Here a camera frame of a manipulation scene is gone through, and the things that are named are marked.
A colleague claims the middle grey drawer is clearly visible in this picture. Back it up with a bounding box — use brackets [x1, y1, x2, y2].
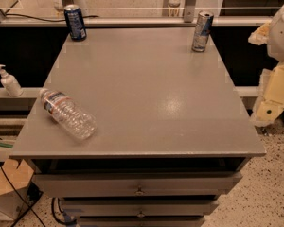
[61, 199, 218, 218]

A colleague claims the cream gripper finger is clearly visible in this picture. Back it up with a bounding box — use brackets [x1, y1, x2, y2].
[250, 62, 284, 127]
[248, 23, 270, 45]

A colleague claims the blue pepsi can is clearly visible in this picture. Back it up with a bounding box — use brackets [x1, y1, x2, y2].
[64, 4, 87, 41]

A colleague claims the black floor cable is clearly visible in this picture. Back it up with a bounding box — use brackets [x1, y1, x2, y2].
[0, 148, 46, 227]

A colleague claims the cardboard box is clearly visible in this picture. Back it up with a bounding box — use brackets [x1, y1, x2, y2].
[0, 159, 34, 221]

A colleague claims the silver blue redbull can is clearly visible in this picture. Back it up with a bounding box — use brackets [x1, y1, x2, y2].
[191, 10, 214, 52]

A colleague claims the grey drawer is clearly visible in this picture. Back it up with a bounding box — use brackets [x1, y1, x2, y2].
[61, 199, 218, 218]
[78, 217, 205, 227]
[33, 172, 242, 198]

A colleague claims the top grey drawer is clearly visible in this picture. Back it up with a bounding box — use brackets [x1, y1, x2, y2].
[33, 172, 242, 198]

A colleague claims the white pump dispenser bottle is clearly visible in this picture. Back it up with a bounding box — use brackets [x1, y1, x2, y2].
[0, 64, 23, 97]

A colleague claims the black cable on ledge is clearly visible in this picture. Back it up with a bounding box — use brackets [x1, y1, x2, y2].
[4, 12, 100, 23]

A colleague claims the grey drawer cabinet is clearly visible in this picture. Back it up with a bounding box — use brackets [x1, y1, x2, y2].
[9, 26, 267, 227]

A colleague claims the bottom grey drawer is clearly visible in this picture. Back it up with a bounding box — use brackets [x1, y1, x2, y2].
[78, 217, 205, 227]

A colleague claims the clear plastic water bottle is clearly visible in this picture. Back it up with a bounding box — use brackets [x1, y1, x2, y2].
[39, 88, 97, 140]

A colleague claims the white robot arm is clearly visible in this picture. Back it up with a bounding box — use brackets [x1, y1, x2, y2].
[248, 5, 284, 127]

